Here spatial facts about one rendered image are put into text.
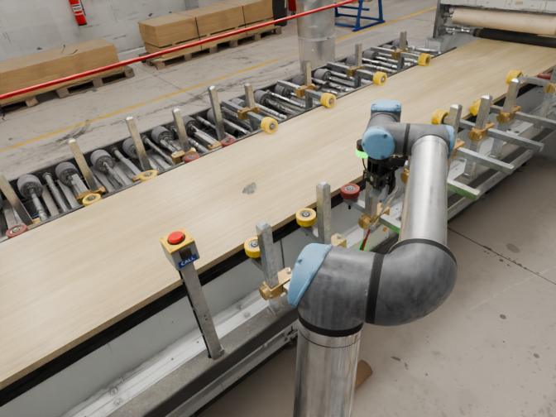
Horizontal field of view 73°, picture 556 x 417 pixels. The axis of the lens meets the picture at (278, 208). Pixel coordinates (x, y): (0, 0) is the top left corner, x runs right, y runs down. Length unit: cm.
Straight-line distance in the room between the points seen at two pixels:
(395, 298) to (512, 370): 173
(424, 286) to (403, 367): 155
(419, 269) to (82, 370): 115
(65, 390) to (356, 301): 112
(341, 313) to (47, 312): 108
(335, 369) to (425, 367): 150
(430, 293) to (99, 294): 110
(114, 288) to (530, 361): 195
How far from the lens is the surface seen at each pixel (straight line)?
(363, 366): 204
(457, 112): 176
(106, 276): 149
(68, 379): 148
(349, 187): 164
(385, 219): 156
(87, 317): 139
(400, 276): 61
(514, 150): 249
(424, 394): 211
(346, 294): 61
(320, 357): 68
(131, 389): 152
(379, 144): 108
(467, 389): 217
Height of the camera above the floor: 185
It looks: 37 degrees down
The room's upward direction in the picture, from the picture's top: 7 degrees counter-clockwise
